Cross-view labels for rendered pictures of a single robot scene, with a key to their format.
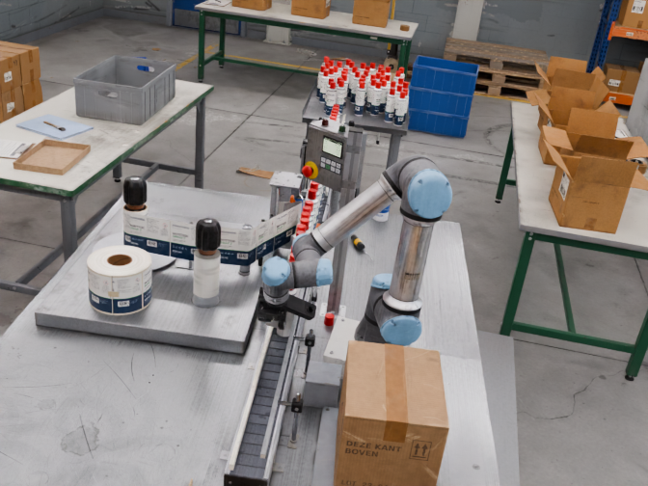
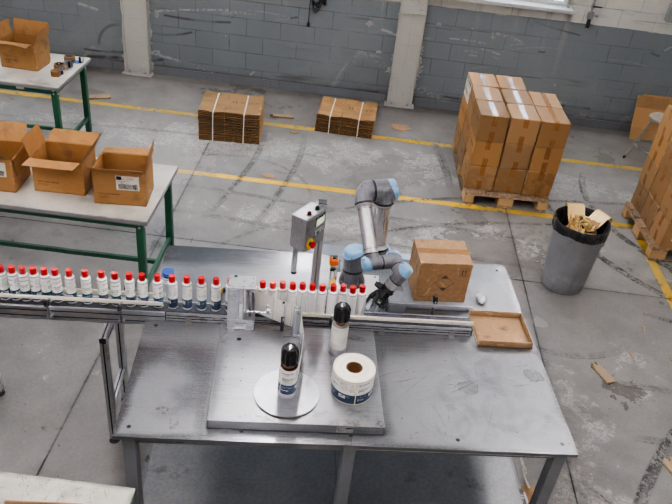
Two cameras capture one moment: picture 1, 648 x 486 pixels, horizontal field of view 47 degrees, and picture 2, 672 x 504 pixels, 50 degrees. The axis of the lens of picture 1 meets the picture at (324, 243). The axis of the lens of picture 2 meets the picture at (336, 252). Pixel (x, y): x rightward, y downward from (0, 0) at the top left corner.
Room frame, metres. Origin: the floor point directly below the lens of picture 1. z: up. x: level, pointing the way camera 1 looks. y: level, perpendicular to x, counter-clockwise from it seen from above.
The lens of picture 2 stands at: (2.54, 3.07, 3.33)
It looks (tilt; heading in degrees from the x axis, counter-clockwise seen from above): 34 degrees down; 262
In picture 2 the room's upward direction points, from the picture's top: 7 degrees clockwise
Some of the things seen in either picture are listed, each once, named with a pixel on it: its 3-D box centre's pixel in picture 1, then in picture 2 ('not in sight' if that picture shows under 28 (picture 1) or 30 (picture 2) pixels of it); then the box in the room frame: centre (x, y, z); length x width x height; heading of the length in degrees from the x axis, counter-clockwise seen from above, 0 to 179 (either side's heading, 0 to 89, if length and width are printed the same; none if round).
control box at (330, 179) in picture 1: (334, 155); (308, 226); (2.25, 0.00, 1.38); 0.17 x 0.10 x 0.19; 53
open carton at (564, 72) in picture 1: (563, 91); not in sight; (5.12, -1.53, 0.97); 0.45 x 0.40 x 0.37; 83
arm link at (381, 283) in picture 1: (388, 297); (354, 257); (1.95, -0.22, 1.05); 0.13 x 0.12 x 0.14; 11
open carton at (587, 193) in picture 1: (593, 181); (123, 169); (3.40, -1.27, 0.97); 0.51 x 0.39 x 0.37; 87
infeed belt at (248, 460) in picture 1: (290, 305); (321, 317); (2.15, 0.09, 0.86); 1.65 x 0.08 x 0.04; 178
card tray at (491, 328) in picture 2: not in sight; (500, 328); (1.15, 0.13, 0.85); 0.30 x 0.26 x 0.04; 178
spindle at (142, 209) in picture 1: (135, 214); (288, 369); (2.35, 0.68, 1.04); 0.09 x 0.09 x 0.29
